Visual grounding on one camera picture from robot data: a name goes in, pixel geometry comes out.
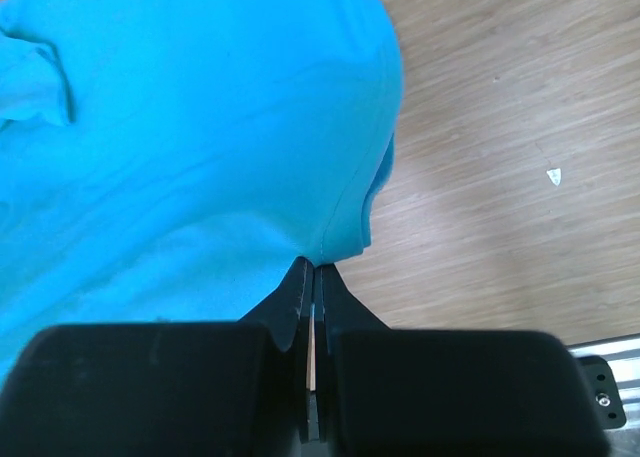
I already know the blue t shirt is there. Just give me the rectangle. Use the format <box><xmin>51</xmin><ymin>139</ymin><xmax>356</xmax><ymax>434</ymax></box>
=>
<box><xmin>1</xmin><ymin>0</ymin><xmax>403</xmax><ymax>373</ymax></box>

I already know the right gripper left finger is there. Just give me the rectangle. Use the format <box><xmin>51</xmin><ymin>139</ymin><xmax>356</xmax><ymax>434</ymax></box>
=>
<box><xmin>1</xmin><ymin>258</ymin><xmax>313</xmax><ymax>456</ymax></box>

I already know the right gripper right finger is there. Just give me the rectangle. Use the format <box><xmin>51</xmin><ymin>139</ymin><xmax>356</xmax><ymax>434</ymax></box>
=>
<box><xmin>313</xmin><ymin>266</ymin><xmax>610</xmax><ymax>456</ymax></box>

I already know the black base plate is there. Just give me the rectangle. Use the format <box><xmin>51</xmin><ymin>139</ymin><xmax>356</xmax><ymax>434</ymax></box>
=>
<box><xmin>577</xmin><ymin>356</ymin><xmax>627</xmax><ymax>430</ymax></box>

